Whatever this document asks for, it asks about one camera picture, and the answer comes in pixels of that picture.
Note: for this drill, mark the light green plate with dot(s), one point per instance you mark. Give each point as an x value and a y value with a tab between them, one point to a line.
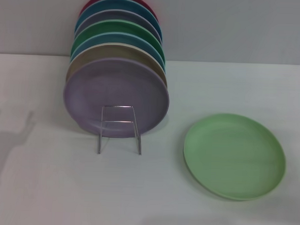
234	157

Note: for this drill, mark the lilac plate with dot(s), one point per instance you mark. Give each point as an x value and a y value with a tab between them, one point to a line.
104	91

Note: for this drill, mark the beige plate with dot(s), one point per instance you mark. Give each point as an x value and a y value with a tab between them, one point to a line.
98	51

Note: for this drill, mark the light blue plate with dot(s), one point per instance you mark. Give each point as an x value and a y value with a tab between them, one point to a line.
113	38

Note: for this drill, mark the dark green plate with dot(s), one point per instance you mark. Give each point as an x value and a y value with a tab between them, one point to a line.
113	26

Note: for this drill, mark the grey lilac-rimmed plate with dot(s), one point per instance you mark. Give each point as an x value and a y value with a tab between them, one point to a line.
114	15

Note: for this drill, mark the teal blue plate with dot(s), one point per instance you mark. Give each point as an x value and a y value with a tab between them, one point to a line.
114	3

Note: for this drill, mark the crimson red plate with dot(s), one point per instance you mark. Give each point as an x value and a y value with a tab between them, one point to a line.
91	0

